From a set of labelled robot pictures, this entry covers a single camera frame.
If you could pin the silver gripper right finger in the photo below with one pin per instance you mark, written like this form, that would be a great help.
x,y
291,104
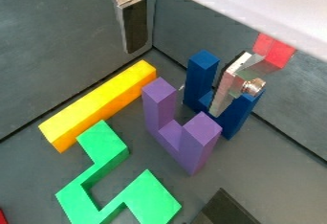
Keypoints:
x,y
241,78

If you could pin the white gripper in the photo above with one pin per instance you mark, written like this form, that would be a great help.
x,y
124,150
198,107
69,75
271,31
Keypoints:
x,y
293,21

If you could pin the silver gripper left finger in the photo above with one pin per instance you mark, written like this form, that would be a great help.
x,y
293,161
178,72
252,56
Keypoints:
x,y
130,14

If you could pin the purple U-shaped block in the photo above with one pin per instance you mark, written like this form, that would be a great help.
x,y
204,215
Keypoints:
x,y
186,142

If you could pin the red slotted board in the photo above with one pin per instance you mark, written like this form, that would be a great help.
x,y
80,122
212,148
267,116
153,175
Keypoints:
x,y
275,51

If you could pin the yellow long bar block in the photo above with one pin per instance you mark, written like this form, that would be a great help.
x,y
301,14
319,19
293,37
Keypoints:
x,y
97,105

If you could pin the green S-shaped block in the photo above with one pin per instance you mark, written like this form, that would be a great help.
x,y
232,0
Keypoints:
x,y
102,191

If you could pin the black angle bracket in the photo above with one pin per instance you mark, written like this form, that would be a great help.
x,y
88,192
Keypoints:
x,y
222,210

